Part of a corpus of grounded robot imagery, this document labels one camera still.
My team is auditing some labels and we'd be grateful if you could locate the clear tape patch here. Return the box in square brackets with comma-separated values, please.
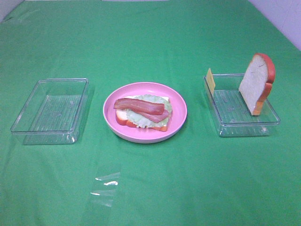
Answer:
[89, 164, 121, 208]

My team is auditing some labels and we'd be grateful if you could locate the right clear plastic tray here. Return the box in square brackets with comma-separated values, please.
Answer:
[204, 73, 281, 137]

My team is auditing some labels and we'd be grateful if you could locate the green tablecloth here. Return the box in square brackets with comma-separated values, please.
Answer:
[0, 0, 301, 226]

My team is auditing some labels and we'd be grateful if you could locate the toy bread slice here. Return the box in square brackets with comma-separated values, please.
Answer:
[238, 53, 276, 116]
[115, 95, 170, 132]

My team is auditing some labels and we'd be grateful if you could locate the toy lettuce leaf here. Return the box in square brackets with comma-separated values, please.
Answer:
[120, 94, 172, 132]

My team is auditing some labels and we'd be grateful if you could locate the clear plastic tray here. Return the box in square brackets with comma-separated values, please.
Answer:
[11, 78, 89, 145]
[204, 73, 281, 137]

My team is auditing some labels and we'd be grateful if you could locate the left clear plastic tray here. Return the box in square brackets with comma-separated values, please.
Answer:
[11, 78, 89, 145]

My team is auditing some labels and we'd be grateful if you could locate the yellow toy cheese slice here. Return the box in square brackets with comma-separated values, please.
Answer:
[206, 68, 215, 96]

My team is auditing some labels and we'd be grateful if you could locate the toy bacon strip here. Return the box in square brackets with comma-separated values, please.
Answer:
[138, 110, 169, 123]
[113, 98, 165, 115]

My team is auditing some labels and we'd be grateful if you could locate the pink round plate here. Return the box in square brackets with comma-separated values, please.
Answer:
[103, 82, 187, 144]

